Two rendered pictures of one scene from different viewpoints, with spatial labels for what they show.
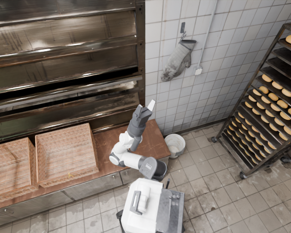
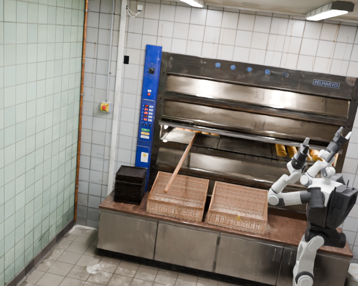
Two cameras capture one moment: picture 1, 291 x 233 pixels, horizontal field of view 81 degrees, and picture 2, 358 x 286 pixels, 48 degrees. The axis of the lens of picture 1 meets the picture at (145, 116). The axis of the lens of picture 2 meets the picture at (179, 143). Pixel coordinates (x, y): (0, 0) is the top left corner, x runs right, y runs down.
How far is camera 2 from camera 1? 2.78 m
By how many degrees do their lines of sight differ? 40
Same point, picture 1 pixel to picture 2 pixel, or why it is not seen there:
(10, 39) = (259, 95)
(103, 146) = (271, 223)
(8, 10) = (269, 80)
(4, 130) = (199, 163)
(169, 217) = (344, 190)
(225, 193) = not seen: outside the picture
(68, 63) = (283, 123)
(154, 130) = not seen: hidden behind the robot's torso
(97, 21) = (319, 100)
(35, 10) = (284, 84)
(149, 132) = not seen: hidden behind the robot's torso
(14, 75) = (243, 118)
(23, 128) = (212, 168)
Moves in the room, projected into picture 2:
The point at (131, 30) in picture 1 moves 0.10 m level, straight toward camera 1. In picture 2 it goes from (344, 113) to (343, 114)
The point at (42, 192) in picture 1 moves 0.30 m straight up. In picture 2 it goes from (204, 224) to (208, 196)
